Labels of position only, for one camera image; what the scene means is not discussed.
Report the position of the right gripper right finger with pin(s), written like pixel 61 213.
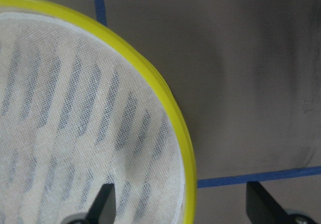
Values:
pixel 262 208

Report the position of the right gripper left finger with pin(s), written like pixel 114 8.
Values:
pixel 102 210

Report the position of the white cloth liner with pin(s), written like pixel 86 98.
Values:
pixel 75 123

